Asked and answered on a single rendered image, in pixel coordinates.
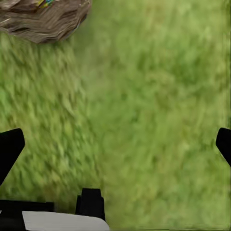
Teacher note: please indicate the wicker basket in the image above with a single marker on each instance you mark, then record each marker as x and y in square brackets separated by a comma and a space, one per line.
[29, 20]

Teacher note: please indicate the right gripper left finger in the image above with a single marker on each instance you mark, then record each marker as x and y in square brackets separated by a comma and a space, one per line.
[11, 144]

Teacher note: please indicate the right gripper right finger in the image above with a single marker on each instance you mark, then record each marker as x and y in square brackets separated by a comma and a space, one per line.
[223, 143]

